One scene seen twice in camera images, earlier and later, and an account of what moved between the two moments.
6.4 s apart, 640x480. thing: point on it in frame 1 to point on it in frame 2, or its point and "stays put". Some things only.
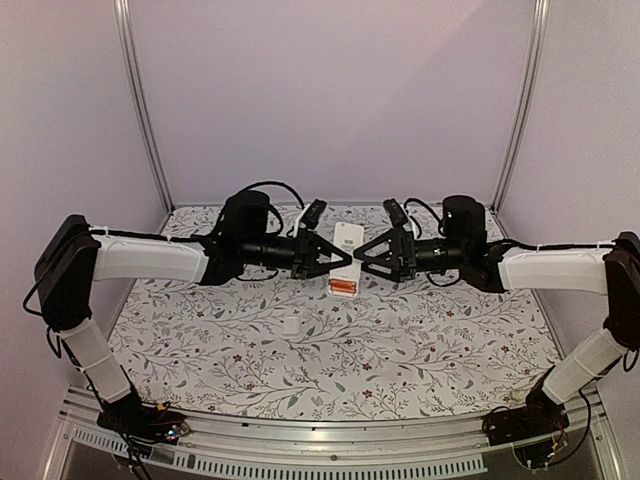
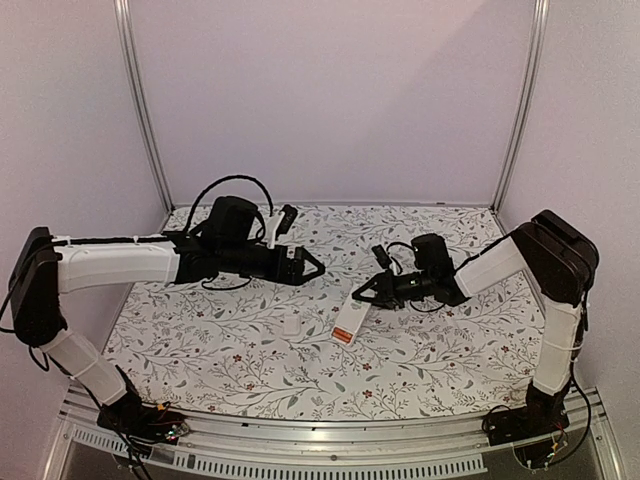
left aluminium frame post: (131, 67) stays put
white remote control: (345, 280) to (349, 321)
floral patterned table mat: (283, 349) stays put
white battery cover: (291, 325) stays put
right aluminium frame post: (541, 24) stays put
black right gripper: (404, 253) to (386, 288)
